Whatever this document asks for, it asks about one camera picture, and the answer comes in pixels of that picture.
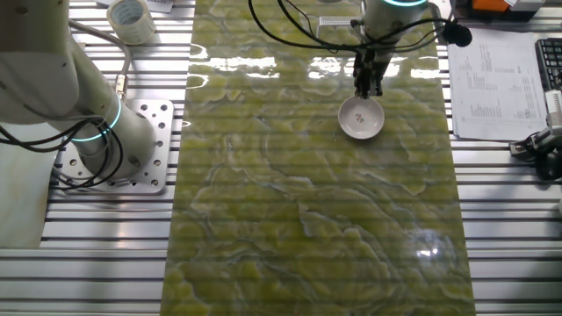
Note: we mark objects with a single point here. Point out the black round object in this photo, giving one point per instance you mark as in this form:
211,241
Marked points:
549,166

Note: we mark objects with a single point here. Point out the grey metal clamp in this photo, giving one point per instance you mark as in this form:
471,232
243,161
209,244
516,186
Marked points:
533,142

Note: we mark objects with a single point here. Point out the printed table paper stack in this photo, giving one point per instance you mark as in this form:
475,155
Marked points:
496,88

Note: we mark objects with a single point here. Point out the silver mesh-covered device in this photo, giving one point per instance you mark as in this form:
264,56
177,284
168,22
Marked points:
555,109

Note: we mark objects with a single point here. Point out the grey box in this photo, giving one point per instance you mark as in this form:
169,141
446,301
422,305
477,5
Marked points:
527,4

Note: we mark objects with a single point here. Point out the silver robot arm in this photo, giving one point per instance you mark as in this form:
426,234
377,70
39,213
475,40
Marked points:
39,66

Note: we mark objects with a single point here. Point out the white mesh rack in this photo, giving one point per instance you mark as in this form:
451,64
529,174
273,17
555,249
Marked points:
336,20

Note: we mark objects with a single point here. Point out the clear packing tape roll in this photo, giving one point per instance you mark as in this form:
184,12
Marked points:
131,24

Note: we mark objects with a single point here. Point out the orange box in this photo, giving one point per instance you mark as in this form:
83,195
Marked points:
489,4

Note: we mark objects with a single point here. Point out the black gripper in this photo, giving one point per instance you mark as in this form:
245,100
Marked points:
371,61

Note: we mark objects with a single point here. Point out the white plate with flower print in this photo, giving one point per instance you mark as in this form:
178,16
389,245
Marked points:
361,125

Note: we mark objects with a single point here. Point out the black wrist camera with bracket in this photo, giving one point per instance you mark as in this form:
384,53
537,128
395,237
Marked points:
457,34

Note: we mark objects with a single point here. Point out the green marble pattern mat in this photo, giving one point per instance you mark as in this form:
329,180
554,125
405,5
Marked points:
272,197

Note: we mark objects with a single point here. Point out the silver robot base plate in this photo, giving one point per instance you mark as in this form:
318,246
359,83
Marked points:
160,131

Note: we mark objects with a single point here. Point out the black keyboard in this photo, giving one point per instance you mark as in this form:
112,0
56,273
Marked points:
551,61

